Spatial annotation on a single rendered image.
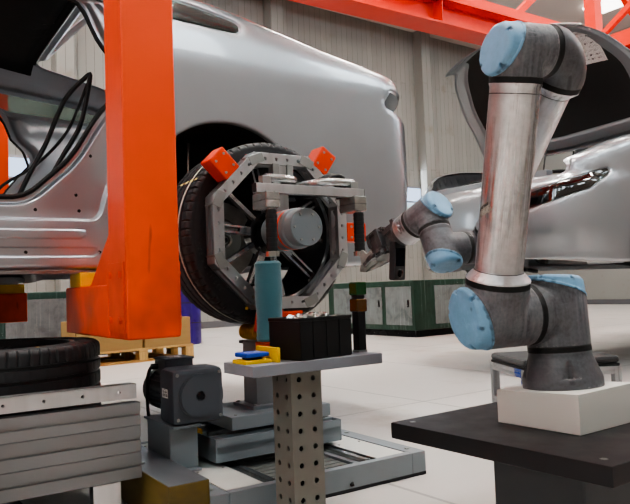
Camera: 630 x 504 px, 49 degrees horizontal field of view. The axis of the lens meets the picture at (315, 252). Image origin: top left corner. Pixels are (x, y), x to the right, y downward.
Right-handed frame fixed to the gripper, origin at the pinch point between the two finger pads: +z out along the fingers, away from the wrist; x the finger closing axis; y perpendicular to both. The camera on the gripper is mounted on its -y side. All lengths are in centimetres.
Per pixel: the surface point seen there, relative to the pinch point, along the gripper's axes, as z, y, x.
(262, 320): 30.6, -1.3, 20.2
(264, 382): 63, -12, 4
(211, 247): 34, 27, 29
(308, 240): 14.8, 19.5, 4.6
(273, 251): 10.7, 12.8, 23.4
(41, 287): 851, 421, -184
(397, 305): 423, 171, -470
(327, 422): 56, -32, -13
